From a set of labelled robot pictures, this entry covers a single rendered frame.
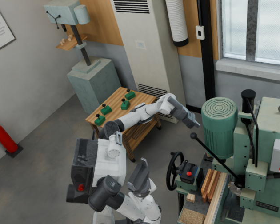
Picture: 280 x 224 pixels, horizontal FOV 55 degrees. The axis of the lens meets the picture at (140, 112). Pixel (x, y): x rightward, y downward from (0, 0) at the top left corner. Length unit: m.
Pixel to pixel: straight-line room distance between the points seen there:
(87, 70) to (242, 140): 2.56
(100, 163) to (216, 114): 0.66
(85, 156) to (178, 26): 1.67
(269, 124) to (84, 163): 0.92
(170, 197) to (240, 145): 1.53
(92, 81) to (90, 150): 2.04
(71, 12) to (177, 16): 1.20
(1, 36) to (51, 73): 0.89
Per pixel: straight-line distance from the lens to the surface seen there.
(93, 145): 1.55
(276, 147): 1.26
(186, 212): 1.70
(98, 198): 1.40
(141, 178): 1.09
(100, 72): 3.56
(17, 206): 3.53
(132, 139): 3.17
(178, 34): 2.74
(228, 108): 1.38
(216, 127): 1.36
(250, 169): 1.40
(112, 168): 1.46
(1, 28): 3.84
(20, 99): 4.10
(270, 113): 1.34
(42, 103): 4.30
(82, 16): 3.15
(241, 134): 1.38
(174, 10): 2.65
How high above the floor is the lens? 2.44
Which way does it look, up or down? 40 degrees down
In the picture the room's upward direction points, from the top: 18 degrees counter-clockwise
